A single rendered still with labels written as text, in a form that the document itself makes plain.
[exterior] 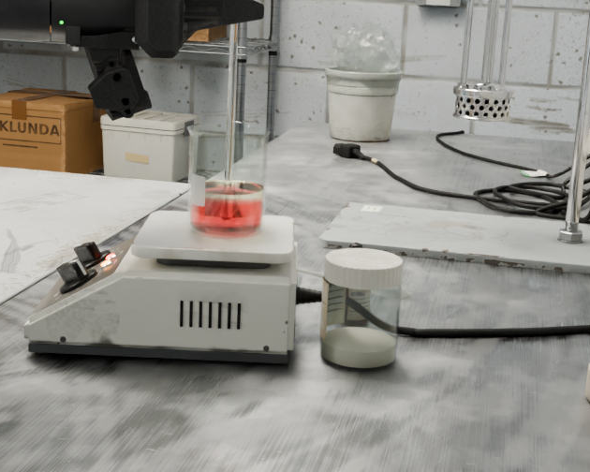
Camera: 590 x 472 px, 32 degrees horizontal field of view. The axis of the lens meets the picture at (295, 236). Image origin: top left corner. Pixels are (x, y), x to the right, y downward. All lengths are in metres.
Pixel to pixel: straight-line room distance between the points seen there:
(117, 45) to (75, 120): 2.38
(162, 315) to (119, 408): 0.09
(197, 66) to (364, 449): 2.75
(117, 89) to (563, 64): 2.52
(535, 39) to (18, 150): 1.58
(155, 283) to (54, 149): 2.35
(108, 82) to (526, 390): 0.37
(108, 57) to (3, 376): 0.24
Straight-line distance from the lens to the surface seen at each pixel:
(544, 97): 3.18
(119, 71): 0.74
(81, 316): 0.76
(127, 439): 0.65
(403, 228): 1.16
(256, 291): 0.74
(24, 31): 0.75
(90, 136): 3.23
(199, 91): 3.34
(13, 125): 3.14
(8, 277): 0.98
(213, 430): 0.66
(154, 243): 0.75
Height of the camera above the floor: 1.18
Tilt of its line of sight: 14 degrees down
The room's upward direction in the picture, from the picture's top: 3 degrees clockwise
